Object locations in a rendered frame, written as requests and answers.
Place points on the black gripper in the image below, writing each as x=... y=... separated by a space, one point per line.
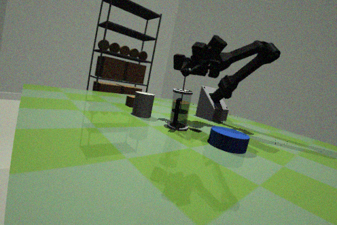
x=197 y=65

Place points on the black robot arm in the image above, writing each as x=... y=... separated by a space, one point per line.
x=266 y=53

